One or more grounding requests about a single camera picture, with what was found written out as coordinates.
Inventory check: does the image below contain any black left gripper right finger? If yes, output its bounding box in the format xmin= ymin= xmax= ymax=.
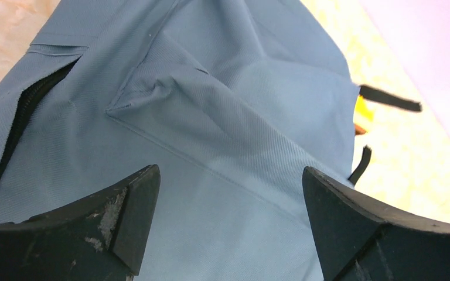
xmin=302 ymin=167 xmax=450 ymax=280

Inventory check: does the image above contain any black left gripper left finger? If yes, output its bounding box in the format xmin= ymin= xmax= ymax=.
xmin=0 ymin=165 xmax=161 ymax=280

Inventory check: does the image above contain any blue grey student backpack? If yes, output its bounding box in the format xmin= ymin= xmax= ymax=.
xmin=0 ymin=0 xmax=423 ymax=281

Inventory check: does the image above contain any colourful sticky note stack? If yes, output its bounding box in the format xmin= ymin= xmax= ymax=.
xmin=353 ymin=95 xmax=374 ymax=135

